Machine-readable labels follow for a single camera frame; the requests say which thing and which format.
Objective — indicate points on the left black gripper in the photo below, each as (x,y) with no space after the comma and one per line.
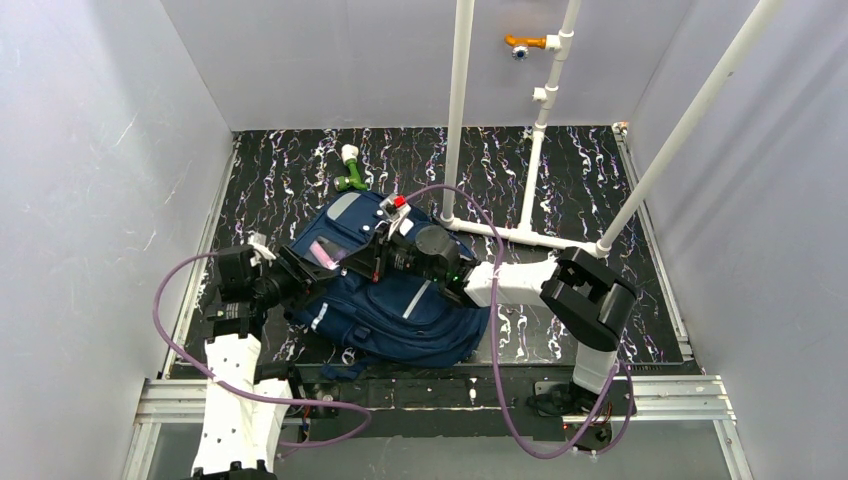
(298,271)

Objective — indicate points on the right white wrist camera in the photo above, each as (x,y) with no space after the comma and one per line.
(395,210)

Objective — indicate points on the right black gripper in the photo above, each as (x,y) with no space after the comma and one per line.
(377,250)

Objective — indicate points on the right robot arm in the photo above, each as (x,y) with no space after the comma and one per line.
(592,302)

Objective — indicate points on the orange tap on pipe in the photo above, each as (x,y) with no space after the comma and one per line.
(521,46)

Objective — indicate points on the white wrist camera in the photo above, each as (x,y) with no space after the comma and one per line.
(395,210)
(260,251)

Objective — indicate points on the green white pipe fitting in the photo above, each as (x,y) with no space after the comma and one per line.
(353,180)

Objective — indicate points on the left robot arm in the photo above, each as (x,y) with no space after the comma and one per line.
(246,401)

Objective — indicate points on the white PVC pipe frame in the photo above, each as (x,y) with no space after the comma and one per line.
(560,44)

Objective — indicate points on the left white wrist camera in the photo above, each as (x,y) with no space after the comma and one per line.
(260,251)

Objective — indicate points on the pink highlighter pen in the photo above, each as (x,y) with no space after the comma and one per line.
(328,254)

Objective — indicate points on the navy blue student backpack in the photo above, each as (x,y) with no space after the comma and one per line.
(402,319)

